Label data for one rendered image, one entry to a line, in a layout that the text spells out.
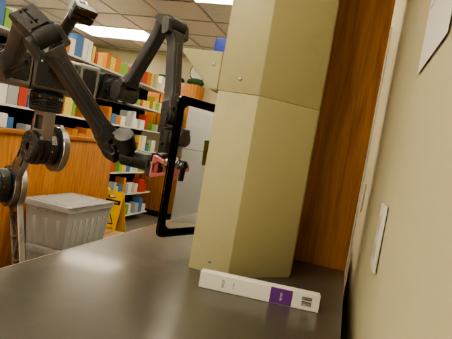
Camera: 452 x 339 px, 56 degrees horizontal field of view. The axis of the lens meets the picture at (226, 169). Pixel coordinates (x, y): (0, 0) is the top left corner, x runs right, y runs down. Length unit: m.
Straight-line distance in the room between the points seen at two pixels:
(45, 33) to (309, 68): 0.74
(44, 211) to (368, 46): 2.58
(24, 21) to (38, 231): 2.26
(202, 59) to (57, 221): 2.36
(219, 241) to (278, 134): 0.32
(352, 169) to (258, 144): 0.43
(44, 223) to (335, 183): 2.42
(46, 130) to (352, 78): 1.25
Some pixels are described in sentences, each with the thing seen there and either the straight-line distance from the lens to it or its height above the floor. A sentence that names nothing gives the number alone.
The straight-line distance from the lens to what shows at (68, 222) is 3.27.
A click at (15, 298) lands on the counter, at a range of 0.87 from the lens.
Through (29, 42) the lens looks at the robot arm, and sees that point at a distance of 1.34.
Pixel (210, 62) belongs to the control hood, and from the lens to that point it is 1.13.
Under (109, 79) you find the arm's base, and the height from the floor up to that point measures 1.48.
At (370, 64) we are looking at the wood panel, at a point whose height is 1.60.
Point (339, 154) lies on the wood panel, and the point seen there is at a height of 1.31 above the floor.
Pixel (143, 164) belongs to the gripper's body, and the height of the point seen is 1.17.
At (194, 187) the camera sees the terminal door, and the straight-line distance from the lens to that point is 1.26.
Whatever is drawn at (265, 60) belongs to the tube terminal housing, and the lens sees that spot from 1.10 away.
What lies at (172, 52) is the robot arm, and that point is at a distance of 1.72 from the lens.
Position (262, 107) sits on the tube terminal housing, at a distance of 1.09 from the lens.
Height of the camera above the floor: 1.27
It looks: 3 degrees down
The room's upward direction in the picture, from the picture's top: 10 degrees clockwise
